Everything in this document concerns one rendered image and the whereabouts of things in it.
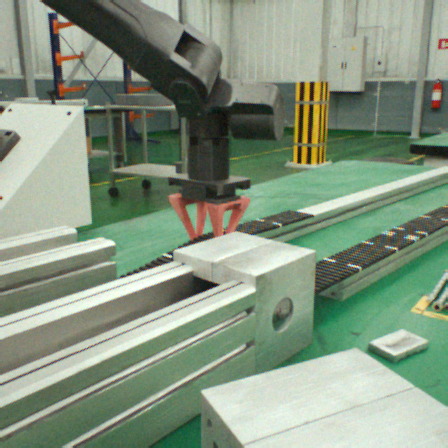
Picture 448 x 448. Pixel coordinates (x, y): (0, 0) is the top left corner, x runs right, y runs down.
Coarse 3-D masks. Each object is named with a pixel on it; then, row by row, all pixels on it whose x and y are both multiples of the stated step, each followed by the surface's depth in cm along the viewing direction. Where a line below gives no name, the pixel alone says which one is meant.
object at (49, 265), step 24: (0, 240) 54; (24, 240) 54; (48, 240) 56; (72, 240) 58; (96, 240) 54; (0, 264) 47; (24, 264) 47; (48, 264) 48; (72, 264) 50; (96, 264) 54; (0, 288) 46; (24, 288) 48; (48, 288) 49; (72, 288) 51; (0, 312) 46
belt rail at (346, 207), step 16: (416, 176) 126; (432, 176) 126; (368, 192) 107; (384, 192) 108; (400, 192) 114; (416, 192) 120; (304, 208) 93; (320, 208) 93; (336, 208) 94; (352, 208) 99; (368, 208) 103; (304, 224) 87; (320, 224) 90; (272, 240) 80; (288, 240) 84
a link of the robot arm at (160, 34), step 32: (64, 0) 55; (96, 0) 55; (128, 0) 57; (96, 32) 58; (128, 32) 56; (160, 32) 57; (192, 32) 60; (128, 64) 60; (160, 64) 58; (192, 64) 59
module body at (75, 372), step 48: (96, 288) 41; (144, 288) 42; (192, 288) 47; (240, 288) 41; (0, 336) 34; (48, 336) 36; (96, 336) 33; (144, 336) 33; (192, 336) 38; (240, 336) 41; (0, 384) 28; (48, 384) 28; (96, 384) 32; (144, 384) 34; (192, 384) 38; (0, 432) 28; (48, 432) 29; (96, 432) 33; (144, 432) 35
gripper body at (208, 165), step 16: (192, 144) 68; (208, 144) 66; (224, 144) 67; (192, 160) 67; (208, 160) 66; (224, 160) 67; (176, 176) 71; (192, 176) 68; (208, 176) 67; (224, 176) 68; (224, 192) 65
